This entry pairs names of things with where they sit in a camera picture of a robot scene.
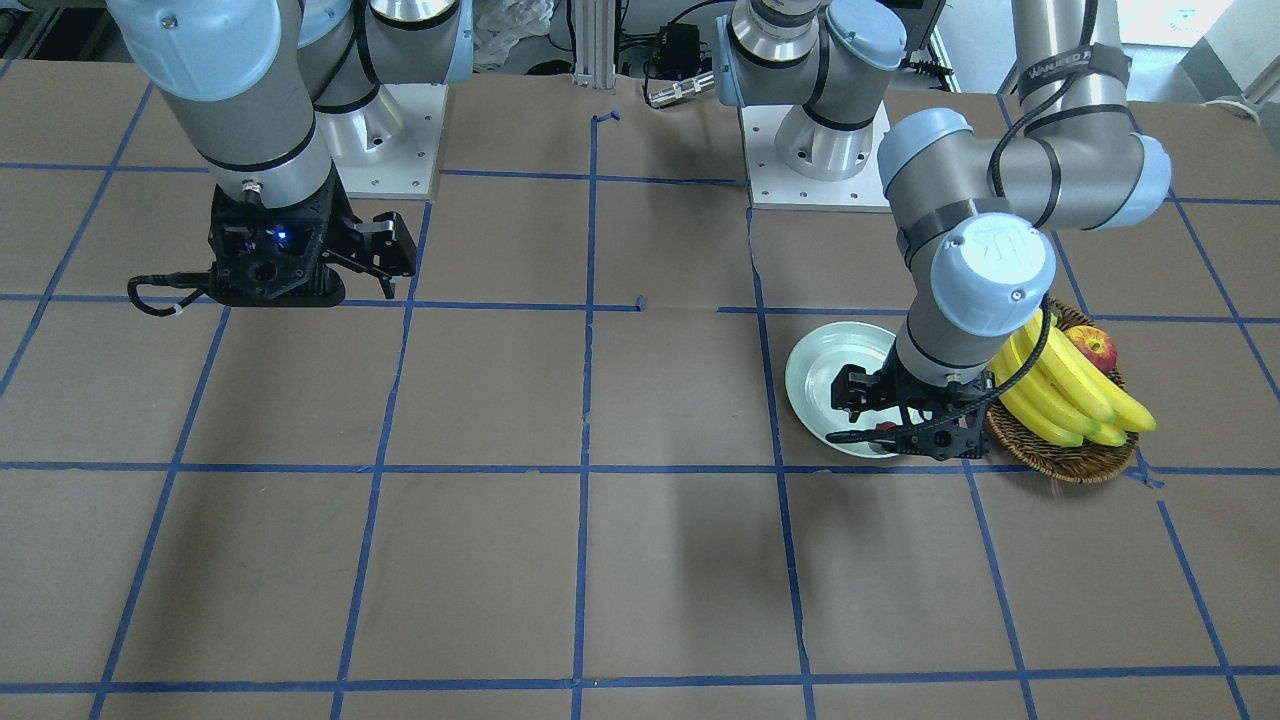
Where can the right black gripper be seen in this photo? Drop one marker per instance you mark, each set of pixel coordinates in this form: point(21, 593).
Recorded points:
point(338, 226)

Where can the aluminium frame post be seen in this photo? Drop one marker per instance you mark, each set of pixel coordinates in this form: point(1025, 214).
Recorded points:
point(595, 30)

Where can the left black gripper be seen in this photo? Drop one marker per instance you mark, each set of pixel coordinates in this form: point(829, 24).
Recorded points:
point(886, 386)

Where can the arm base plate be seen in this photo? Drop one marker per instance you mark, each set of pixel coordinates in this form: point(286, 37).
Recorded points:
point(810, 180)
point(390, 148)

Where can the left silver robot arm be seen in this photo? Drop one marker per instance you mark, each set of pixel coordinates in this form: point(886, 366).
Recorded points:
point(972, 213)

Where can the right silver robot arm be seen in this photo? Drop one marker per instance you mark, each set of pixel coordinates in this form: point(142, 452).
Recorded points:
point(277, 97)

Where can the wicker basket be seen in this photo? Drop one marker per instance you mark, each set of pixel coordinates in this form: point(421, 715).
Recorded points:
point(1087, 464)

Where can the yellow banana bunch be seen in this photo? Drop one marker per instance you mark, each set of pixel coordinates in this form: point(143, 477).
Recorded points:
point(1063, 399)

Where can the red apple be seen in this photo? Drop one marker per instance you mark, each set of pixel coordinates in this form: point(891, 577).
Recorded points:
point(1095, 345)

